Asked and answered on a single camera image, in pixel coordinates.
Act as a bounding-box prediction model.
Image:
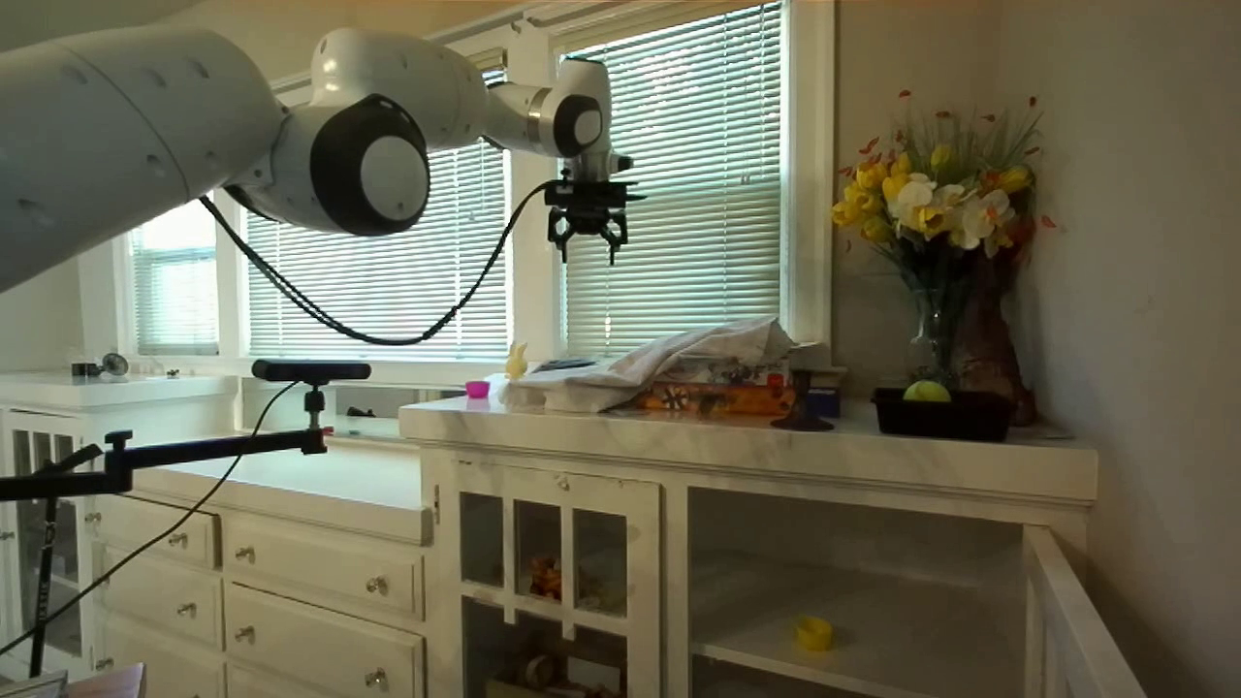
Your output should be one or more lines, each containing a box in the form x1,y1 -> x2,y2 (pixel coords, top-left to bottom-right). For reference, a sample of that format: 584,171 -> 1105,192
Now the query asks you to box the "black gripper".
543,198 -> 637,272

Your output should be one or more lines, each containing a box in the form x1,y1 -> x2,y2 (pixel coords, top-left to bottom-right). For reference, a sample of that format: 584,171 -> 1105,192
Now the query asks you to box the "orange board game box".
637,369 -> 797,430

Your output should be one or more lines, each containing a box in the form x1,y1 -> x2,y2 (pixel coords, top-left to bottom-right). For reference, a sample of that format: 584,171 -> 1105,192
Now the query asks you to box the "closed white cabinet door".
430,463 -> 671,698

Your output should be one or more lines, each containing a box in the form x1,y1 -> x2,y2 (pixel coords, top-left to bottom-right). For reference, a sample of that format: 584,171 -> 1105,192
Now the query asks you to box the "white glass-door cabinet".
395,396 -> 1149,698

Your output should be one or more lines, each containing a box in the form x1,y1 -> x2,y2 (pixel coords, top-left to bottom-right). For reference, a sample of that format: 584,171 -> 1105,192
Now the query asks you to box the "yellow white flower bouquet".
830,90 -> 1062,287

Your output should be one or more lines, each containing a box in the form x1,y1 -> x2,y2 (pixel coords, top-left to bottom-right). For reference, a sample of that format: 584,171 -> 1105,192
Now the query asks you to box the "clear glass flower vase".
907,247 -> 980,396

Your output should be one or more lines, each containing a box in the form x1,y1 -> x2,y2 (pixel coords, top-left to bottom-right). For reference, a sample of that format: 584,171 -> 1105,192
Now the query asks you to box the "green apple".
898,377 -> 956,409

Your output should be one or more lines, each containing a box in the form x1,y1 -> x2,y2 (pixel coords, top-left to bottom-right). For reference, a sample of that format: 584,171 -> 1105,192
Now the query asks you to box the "black plastic tray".
869,383 -> 1021,448

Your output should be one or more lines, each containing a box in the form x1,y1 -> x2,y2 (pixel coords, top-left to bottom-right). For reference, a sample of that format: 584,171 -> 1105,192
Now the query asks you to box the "small white framed window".
115,203 -> 248,369

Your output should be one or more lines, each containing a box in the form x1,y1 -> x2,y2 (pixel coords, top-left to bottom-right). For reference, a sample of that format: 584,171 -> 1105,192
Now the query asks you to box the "small yellow ball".
788,614 -> 840,658

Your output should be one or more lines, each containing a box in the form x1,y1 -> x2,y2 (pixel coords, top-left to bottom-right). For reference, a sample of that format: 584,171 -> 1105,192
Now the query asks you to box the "dark countertop gadget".
67,351 -> 136,383

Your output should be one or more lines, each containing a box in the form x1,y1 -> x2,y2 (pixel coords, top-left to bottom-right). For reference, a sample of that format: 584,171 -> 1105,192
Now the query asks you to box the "black tripod stand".
0,380 -> 304,658

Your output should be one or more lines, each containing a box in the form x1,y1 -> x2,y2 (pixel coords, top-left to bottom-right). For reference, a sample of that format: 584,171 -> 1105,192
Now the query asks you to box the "black stand pole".
24,495 -> 70,683

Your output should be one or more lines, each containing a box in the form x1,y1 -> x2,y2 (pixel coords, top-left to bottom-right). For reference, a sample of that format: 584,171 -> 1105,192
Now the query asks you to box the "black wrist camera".
539,177 -> 648,212

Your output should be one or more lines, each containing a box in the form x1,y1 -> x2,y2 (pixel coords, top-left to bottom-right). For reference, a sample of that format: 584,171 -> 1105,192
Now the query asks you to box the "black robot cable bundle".
195,177 -> 557,352

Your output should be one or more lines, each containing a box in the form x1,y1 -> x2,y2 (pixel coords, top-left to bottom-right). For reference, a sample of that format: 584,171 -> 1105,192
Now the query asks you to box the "black stereo camera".
248,358 -> 375,388

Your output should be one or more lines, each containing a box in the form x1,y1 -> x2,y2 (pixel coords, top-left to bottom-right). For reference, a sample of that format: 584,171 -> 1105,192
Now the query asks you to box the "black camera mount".
293,380 -> 332,457

